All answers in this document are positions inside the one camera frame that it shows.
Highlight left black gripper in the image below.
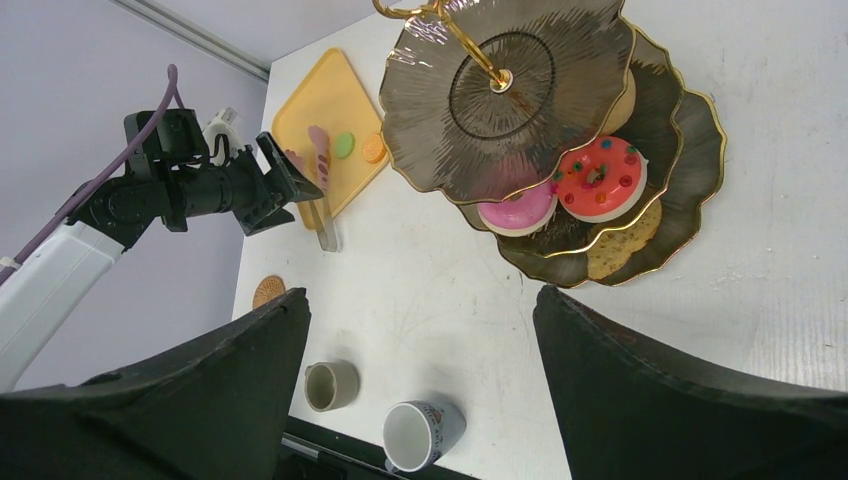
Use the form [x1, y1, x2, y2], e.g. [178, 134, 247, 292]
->
[165, 131, 324, 236]

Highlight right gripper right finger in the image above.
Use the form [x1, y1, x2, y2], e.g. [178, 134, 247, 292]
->
[533, 285, 847, 479]

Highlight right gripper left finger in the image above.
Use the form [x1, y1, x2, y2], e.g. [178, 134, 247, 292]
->
[1, 288, 311, 479]

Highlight pink handled metal tongs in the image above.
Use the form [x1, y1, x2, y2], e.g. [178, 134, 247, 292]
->
[283, 125, 341, 253]

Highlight green sandwich cookie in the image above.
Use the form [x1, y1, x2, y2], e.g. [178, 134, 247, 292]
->
[333, 131, 356, 159]

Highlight blue grey mug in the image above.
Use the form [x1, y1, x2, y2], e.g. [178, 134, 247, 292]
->
[381, 400, 467, 473]

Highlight pink frosted donut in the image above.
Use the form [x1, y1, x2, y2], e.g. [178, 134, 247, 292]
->
[477, 180, 558, 238]

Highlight red strawberry donut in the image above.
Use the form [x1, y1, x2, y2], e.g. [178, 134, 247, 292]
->
[552, 136, 648, 224]

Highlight round tan cookie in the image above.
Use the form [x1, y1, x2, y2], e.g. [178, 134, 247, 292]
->
[599, 70, 637, 136]

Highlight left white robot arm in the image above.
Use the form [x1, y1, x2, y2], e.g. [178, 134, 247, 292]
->
[1, 109, 324, 392]

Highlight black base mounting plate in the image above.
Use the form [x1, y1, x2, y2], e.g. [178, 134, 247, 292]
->
[281, 416, 473, 479]

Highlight yellow serving tray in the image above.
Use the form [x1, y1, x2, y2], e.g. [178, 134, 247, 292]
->
[270, 48, 391, 217]

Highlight grey small cup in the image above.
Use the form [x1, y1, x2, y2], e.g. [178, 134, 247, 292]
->
[304, 361, 360, 412]

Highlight three tier glass stand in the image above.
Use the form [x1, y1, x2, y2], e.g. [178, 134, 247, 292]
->
[376, 1, 727, 288]

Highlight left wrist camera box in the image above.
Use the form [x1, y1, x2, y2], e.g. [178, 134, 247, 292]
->
[201, 107, 245, 166]

